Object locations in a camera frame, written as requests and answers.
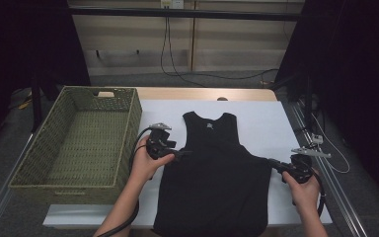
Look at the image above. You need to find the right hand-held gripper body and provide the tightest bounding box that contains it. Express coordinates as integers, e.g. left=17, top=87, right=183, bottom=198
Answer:
left=287, top=146, right=332, bottom=185

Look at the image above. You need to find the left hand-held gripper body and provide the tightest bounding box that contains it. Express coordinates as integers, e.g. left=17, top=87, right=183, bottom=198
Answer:
left=146, top=122, right=179, bottom=161

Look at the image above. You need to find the black tank top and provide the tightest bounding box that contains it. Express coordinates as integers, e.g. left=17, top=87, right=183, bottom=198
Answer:
left=152, top=111, right=273, bottom=237

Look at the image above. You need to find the green woven basket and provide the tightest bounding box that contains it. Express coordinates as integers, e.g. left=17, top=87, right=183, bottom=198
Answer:
left=8, top=85, right=143, bottom=205

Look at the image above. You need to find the person's left hand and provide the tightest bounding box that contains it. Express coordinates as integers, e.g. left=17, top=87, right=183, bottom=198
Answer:
left=129, top=135, right=176, bottom=186

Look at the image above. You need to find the person's right hand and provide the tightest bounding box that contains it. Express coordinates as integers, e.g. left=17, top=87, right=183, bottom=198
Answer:
left=281, top=168, right=322, bottom=215

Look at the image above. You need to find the black metal stand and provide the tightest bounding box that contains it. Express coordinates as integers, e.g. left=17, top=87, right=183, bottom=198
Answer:
left=304, top=75, right=315, bottom=132
left=31, top=75, right=43, bottom=132

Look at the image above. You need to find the black curtain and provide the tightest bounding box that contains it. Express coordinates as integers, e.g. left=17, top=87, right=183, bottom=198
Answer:
left=274, top=0, right=379, bottom=211
left=0, top=0, right=92, bottom=156

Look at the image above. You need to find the black horizontal bar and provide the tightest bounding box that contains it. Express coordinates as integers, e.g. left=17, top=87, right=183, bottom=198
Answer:
left=68, top=7, right=305, bottom=23

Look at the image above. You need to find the right hand-held gripper cable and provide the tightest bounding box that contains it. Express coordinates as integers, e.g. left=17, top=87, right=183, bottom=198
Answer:
left=310, top=169, right=327, bottom=219

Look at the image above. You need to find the hand-held gripper cable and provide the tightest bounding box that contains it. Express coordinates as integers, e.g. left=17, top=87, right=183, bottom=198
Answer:
left=93, top=126, right=153, bottom=237
left=310, top=169, right=327, bottom=219

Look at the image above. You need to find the white cable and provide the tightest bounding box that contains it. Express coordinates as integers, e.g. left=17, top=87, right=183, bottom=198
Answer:
left=310, top=112, right=351, bottom=175

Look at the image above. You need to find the left hand-held gripper cable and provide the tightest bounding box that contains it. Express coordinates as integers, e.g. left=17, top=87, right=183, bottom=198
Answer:
left=93, top=126, right=153, bottom=237

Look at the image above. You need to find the black wall cable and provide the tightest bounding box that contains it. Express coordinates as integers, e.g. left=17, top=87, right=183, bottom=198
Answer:
left=167, top=16, right=280, bottom=81
left=160, top=16, right=208, bottom=88

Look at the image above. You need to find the white wall socket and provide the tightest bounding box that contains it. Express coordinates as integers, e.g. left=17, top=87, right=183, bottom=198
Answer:
left=160, top=0, right=186, bottom=10

